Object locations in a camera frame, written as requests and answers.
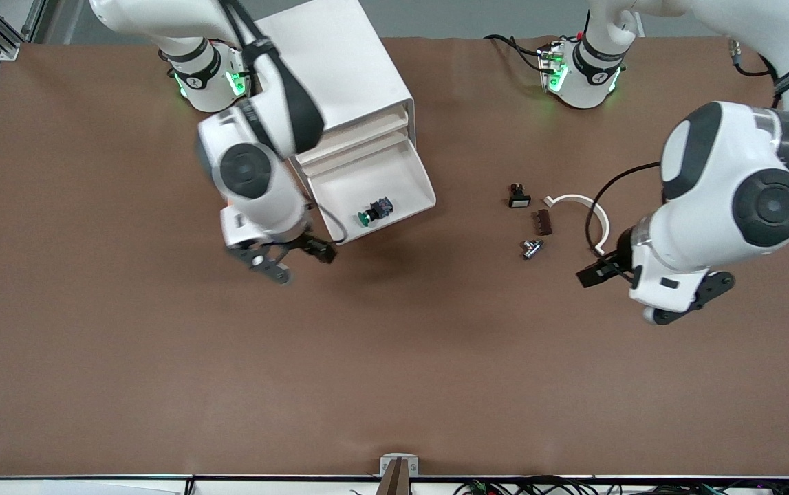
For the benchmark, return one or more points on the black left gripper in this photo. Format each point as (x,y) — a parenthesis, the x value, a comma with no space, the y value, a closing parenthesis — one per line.
(615,265)

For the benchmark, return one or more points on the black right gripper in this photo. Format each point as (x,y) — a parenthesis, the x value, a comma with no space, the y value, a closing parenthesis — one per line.
(309,244)

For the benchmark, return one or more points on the green push button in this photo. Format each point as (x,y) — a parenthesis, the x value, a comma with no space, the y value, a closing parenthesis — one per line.
(375,210)

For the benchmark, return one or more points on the beige cabinet drawer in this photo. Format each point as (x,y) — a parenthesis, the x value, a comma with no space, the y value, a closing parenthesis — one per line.
(373,140)
(353,185)
(373,127)

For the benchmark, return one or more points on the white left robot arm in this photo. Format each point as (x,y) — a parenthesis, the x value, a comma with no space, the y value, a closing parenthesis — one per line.
(710,227)

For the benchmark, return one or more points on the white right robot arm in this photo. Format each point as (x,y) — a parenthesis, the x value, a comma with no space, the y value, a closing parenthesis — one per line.
(263,206)

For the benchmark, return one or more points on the white drawer cabinet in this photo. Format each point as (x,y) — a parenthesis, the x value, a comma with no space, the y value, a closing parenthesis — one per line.
(360,62)

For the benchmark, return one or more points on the silver metal fitting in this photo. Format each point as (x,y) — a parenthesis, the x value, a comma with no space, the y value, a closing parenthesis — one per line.
(532,249)

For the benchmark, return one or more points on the brown terminal block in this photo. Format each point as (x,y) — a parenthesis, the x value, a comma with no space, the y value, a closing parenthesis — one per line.
(543,223)

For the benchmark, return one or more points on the white curved plastic bracket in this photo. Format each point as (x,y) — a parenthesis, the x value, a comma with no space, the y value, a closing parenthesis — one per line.
(573,199)

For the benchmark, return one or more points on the black white push switch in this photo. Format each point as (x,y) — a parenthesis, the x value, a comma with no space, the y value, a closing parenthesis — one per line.
(519,201)

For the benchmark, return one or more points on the grey metal table bracket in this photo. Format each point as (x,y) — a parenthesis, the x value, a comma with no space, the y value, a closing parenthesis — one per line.
(387,459)

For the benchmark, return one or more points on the white table edge rail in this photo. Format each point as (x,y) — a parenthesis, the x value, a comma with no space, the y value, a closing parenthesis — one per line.
(91,487)

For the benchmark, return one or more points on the aluminium frame profile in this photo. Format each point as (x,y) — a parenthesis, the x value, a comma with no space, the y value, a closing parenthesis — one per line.
(5,42)

